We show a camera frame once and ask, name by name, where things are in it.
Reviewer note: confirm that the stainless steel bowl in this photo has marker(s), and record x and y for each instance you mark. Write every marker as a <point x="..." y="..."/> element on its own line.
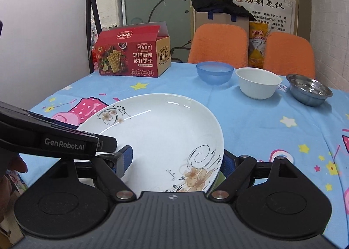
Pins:
<point x="309" y="92"/>

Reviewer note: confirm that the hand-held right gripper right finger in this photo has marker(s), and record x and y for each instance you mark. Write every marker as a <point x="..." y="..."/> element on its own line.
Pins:
<point x="225" y="162"/>

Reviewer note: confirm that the wall poster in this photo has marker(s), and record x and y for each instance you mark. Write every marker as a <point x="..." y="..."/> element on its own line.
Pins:
<point x="275" y="6"/>

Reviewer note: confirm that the brown paper bag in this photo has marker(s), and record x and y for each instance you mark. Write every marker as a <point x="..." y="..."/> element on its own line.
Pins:
<point x="218" y="19"/>

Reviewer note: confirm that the red cracker box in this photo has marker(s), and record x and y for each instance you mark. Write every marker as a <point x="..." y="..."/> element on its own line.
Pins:
<point x="128" y="55"/>

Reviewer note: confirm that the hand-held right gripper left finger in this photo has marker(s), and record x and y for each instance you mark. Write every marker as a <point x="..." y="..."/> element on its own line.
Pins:
<point x="126" y="159"/>

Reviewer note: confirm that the orange chair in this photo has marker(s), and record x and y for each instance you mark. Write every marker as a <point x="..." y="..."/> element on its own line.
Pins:
<point x="218" y="44"/>
<point x="289" y="53"/>

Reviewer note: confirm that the white floral plate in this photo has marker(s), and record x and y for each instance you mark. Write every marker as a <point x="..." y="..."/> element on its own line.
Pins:
<point x="163" y="134"/>

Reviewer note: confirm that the yellow packet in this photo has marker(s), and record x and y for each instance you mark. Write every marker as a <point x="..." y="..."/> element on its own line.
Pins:
<point x="256" y="47"/>

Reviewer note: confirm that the black cloth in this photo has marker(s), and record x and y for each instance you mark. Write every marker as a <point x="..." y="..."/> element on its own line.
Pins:
<point x="218" y="4"/>

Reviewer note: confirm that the blue plastic bowl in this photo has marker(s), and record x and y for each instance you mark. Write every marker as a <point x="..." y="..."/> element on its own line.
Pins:
<point x="214" y="74"/>

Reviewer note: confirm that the white bowl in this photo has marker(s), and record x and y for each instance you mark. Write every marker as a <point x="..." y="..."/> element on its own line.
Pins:
<point x="257" y="85"/>

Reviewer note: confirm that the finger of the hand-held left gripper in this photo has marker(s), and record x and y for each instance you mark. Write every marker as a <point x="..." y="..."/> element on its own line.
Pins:
<point x="107" y="144"/>

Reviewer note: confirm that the person's left hand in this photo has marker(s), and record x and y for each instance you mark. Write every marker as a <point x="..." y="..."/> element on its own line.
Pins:
<point x="18" y="163"/>

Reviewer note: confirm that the blue printed tablecloth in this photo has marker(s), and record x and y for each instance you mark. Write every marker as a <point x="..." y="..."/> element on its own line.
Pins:
<point x="272" y="134"/>

